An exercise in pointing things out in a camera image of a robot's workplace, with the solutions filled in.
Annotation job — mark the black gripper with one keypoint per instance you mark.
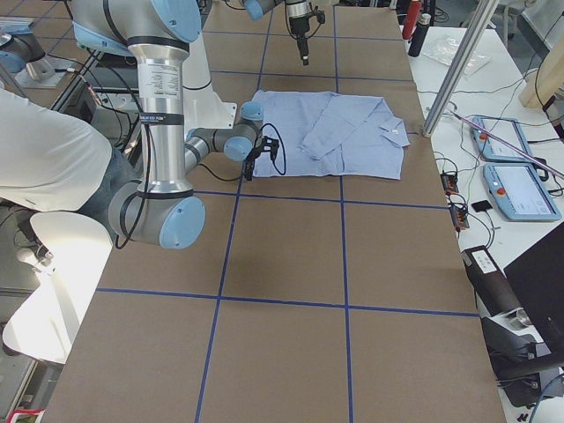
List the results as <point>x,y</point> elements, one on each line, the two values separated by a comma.
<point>296,25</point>
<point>249,167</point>

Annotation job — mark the light blue striped shirt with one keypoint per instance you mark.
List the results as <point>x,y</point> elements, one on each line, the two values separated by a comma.
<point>328,133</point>

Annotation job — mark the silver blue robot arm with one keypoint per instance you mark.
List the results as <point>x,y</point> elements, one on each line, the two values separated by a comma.
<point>162,209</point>
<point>257,9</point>

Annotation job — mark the black water bottle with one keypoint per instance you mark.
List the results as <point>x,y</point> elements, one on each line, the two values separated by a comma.
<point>419,34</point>

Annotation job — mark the red water bottle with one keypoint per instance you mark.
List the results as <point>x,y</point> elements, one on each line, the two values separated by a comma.
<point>411,19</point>

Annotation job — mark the clear plastic bag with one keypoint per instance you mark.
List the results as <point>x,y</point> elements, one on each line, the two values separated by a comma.
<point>444,49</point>

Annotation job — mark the white round stool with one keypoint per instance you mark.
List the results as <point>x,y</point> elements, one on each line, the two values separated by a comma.
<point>46,324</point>

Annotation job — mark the person in white shirt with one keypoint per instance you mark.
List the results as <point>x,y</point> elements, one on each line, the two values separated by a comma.
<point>56,162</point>

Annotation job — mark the upper blue teach pendant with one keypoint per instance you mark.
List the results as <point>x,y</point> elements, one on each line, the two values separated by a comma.
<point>509,130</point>

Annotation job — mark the blue teach pendant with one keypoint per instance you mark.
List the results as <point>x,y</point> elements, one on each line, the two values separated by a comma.
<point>518,192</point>
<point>509,130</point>

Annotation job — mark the lower blue teach pendant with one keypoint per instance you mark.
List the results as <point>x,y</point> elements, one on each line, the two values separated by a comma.
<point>518,192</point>

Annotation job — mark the reacher grabber stick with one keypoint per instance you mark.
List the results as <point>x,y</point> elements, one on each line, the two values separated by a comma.
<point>523,153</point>

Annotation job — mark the black labelled box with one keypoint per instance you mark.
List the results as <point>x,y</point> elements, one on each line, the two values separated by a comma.
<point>488,281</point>

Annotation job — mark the black monitor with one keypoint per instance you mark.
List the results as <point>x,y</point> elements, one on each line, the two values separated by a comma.
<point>536,278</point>

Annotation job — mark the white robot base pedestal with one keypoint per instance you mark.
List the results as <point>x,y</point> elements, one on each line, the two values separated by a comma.
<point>201,106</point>

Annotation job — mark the aluminium frame post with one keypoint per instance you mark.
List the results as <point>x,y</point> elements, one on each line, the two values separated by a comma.
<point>472,36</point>

